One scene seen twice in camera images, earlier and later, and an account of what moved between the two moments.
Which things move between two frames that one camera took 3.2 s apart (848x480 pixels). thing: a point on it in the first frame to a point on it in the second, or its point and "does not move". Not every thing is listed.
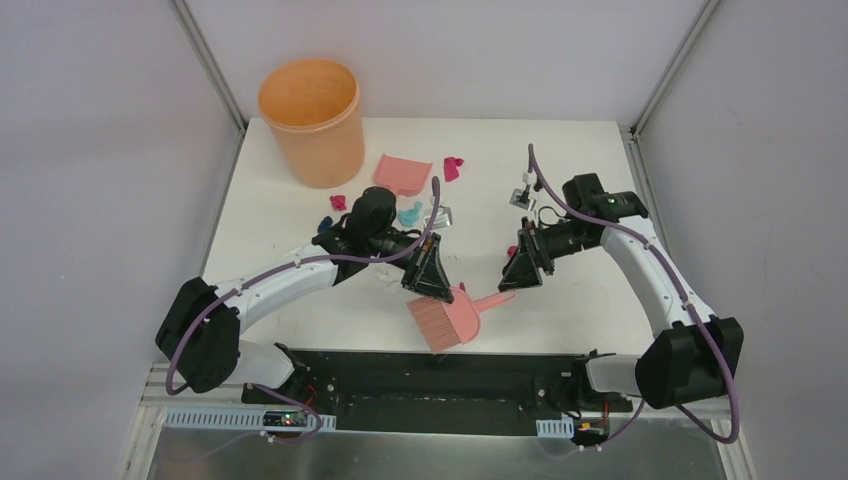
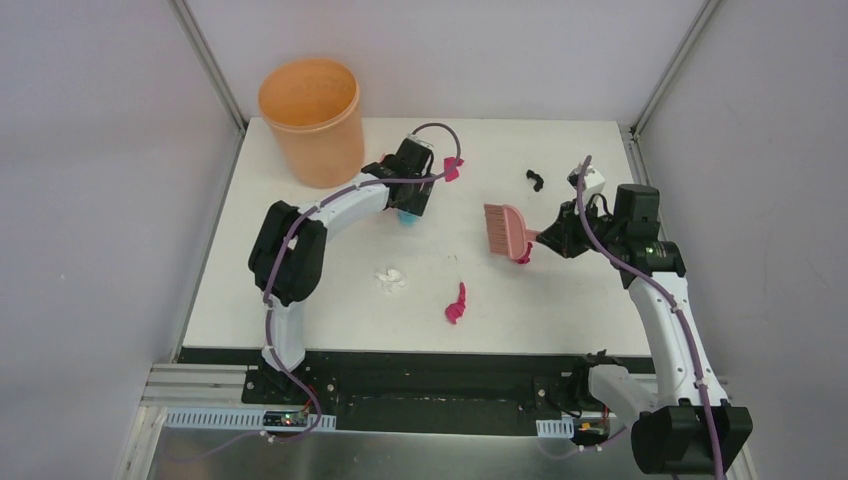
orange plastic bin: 315,108 does not move
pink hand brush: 444,324 to 507,229
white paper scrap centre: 390,279 does not move
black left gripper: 419,260 to 411,201
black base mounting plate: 438,393 does not move
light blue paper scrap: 409,217 does not move
